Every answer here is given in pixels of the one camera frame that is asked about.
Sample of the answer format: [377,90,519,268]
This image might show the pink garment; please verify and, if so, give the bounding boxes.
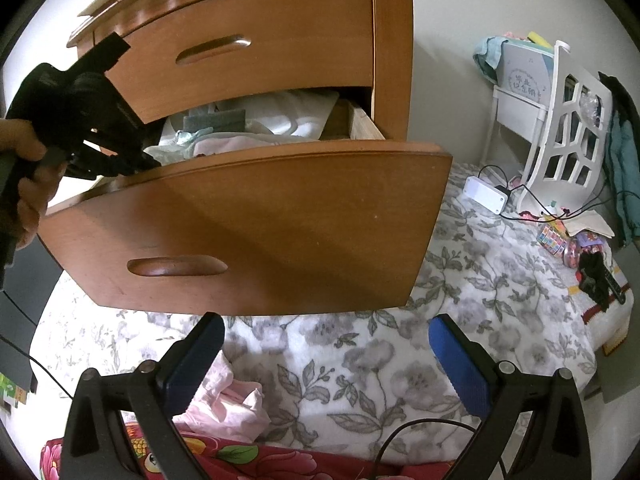
[172,350,271,443]

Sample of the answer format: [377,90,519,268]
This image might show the white lattice chair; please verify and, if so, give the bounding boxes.
[517,40,617,221]

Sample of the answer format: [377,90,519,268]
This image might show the plain white cloth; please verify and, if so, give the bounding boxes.
[215,89,341,138]

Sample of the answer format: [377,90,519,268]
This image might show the green printed box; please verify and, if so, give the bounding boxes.
[0,372,28,411]

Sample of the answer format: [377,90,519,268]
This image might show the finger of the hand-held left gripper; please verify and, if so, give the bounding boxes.
[75,31,132,77]
[65,135,162,179]

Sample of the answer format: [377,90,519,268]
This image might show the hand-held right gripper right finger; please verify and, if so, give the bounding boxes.
[427,313,593,480]

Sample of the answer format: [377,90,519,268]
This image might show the white power strip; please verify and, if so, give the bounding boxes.
[462,176,511,215]

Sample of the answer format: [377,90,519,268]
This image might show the pale pink cloth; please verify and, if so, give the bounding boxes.
[192,132,301,158]

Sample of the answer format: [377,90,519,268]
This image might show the small white shelf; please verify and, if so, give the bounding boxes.
[487,85,543,133]

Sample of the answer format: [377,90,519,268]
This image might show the person's left hand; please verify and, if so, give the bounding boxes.
[0,117,67,251]

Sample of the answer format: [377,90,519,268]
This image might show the teal cloth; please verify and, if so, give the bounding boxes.
[472,35,506,78]

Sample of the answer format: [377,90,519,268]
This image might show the black toy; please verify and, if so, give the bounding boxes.
[575,250,631,311]

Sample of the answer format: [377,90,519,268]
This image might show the grey floral white blanket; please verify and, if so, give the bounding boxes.
[30,162,601,461]

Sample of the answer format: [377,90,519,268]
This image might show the wooden drawer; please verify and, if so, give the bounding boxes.
[92,0,376,126]
[37,100,453,317]

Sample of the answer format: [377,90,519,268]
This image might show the colourful cube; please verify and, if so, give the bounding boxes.
[536,222,568,256]

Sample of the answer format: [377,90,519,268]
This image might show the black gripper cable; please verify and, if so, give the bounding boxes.
[372,417,483,480]

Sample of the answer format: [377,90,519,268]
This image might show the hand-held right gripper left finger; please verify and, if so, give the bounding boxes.
[60,311,226,480]

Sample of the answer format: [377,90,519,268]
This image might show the dark teal hanging clothes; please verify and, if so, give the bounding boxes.
[597,72,640,251]

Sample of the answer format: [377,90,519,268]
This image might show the grey folded cloth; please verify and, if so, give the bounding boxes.
[182,110,247,133]

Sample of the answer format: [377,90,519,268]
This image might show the red floral blanket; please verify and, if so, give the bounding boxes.
[40,420,451,480]

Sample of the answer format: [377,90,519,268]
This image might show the cream cloth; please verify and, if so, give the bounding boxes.
[565,210,616,238]

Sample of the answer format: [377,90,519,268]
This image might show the light blue album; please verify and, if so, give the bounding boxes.
[497,40,556,101]

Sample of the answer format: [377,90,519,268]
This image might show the wooden nightstand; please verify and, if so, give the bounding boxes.
[65,0,413,161]

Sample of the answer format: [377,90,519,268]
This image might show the colourful pouch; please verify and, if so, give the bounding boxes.
[562,235,608,268]

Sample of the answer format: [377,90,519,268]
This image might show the dark wardrobe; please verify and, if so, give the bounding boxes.
[0,240,63,396]

